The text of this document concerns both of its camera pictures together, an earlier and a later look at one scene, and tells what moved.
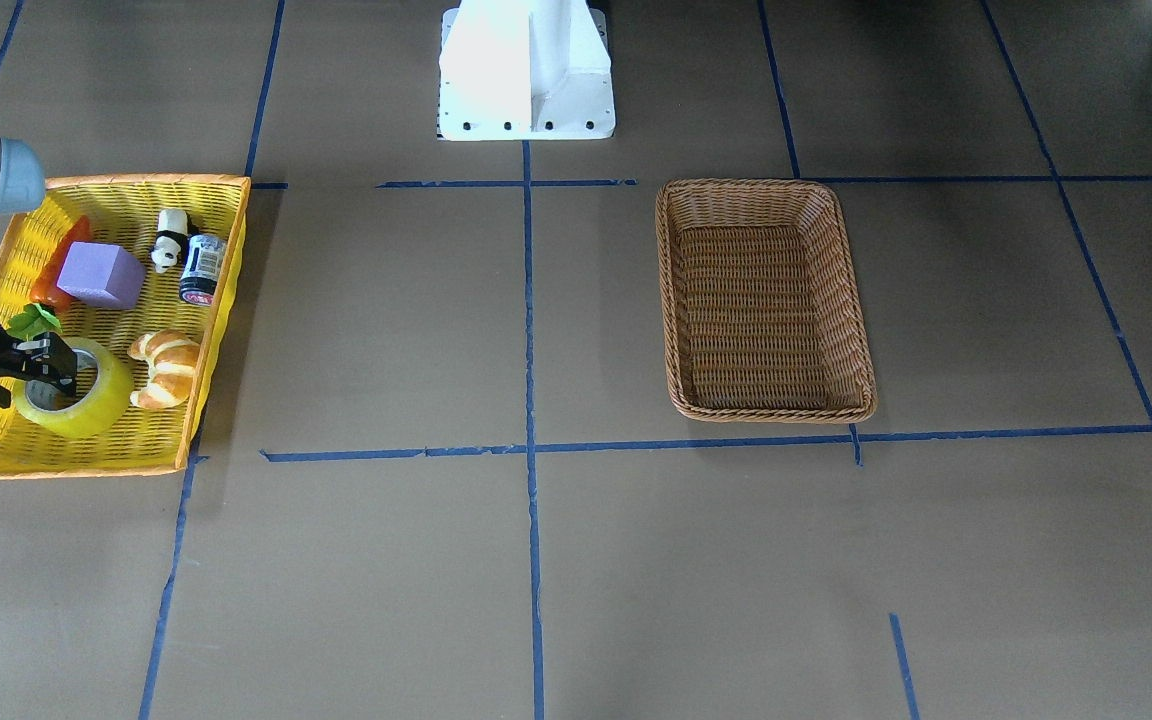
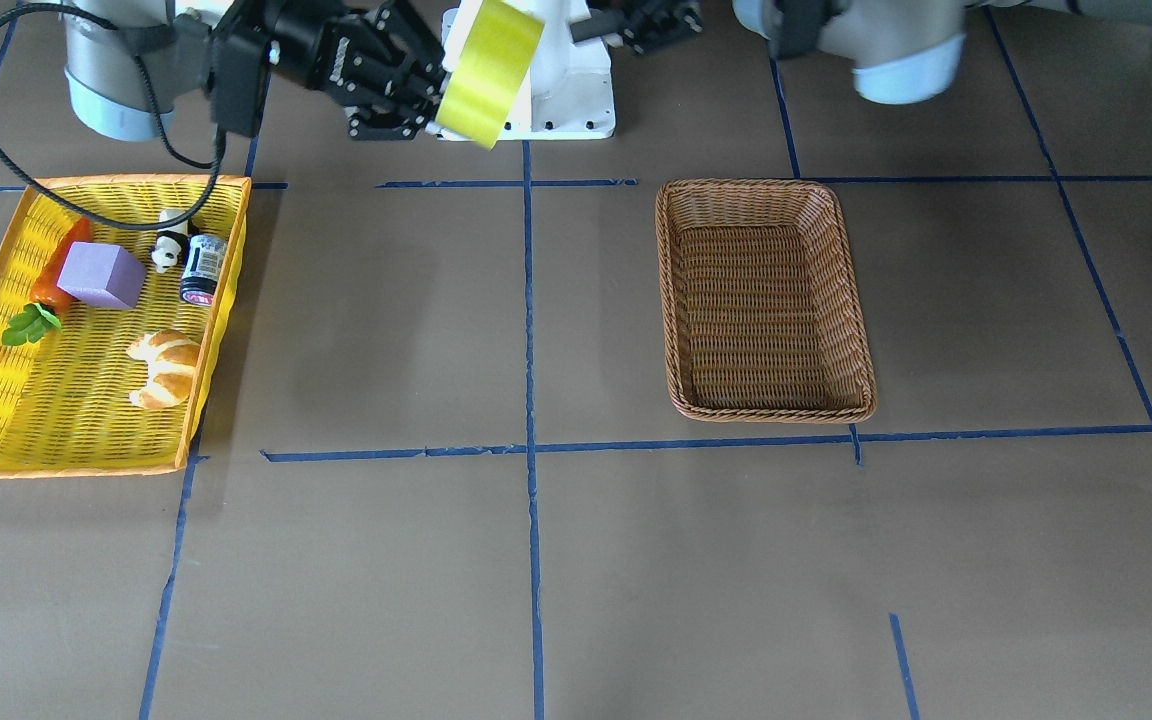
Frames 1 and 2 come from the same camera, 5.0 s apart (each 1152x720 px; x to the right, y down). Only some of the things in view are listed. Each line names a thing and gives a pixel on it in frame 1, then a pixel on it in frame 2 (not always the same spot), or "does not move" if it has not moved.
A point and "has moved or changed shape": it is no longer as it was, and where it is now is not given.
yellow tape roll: (104, 411) has moved or changed shape
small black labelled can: (205, 256) does not move
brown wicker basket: (760, 305) does not move
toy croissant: (171, 359) does not move
